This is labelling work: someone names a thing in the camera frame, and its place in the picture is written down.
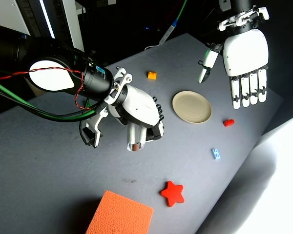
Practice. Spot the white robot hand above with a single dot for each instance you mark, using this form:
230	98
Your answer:
245	53
141	107

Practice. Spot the beige round plate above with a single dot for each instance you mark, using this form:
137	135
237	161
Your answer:
191	107

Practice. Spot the orange-yellow toy brick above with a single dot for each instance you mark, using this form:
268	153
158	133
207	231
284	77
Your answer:
152	75

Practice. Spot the red toy brick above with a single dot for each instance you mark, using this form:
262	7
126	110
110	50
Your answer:
228	122

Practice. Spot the light blue toy brick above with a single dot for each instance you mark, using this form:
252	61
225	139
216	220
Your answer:
216	153

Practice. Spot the red star block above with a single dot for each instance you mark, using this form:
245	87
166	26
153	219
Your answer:
173	195

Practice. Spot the orange textured foam block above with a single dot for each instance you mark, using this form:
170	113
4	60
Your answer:
119	214

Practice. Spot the grey table cloth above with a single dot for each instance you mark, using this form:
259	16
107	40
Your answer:
39	170

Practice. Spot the white cabinet with light strip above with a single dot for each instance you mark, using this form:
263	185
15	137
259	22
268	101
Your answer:
5	14

